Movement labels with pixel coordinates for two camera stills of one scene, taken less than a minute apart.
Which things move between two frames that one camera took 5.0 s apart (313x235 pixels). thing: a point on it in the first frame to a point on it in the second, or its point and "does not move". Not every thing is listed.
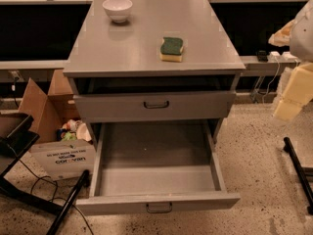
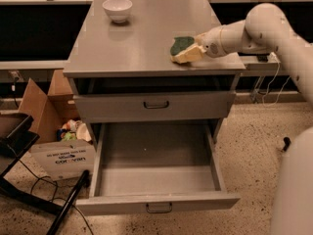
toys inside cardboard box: (73, 130) does not move
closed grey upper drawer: (155, 108) does not move
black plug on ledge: (262, 56) does not move
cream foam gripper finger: (282, 37) to (215, 41)
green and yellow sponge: (170, 49) to (180, 43)
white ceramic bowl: (117, 9) does not move
